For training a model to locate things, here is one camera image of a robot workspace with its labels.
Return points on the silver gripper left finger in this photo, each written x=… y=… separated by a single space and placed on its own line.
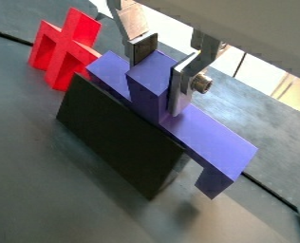
x=138 y=39

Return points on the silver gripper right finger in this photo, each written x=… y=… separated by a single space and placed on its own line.
x=188 y=77

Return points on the purple three-legged block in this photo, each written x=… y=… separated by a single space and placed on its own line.
x=140 y=86

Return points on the black angle fixture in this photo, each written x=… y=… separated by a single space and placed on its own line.
x=133 y=146

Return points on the red three-legged block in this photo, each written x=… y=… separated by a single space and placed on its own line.
x=62 y=50

